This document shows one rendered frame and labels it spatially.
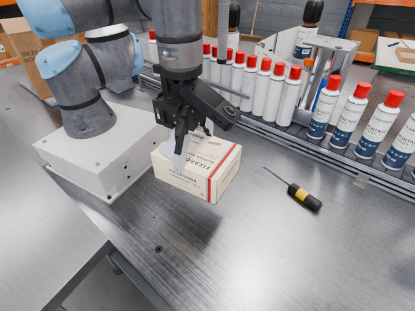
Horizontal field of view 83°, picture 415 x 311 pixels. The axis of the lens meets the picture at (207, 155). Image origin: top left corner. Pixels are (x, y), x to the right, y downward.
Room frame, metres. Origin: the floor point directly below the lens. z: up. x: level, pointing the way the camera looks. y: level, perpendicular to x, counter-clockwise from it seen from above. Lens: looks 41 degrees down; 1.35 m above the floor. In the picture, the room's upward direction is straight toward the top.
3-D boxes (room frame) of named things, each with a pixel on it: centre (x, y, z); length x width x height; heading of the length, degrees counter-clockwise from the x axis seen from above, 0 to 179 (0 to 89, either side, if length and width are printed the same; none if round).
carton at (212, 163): (0.40, 0.02, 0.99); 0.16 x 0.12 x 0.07; 60
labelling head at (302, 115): (0.75, -0.37, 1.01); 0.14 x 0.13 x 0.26; 50
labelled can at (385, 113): (0.55, -0.47, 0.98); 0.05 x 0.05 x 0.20
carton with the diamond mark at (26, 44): (1.14, 0.74, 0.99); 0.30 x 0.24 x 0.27; 38
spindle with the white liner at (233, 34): (1.22, -0.11, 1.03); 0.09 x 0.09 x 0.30
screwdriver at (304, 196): (0.45, -0.23, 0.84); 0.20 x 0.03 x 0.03; 38
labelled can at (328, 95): (0.64, -0.36, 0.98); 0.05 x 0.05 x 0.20
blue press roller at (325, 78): (0.70, -0.37, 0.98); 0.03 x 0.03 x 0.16
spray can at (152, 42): (1.15, 0.24, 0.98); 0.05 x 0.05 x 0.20
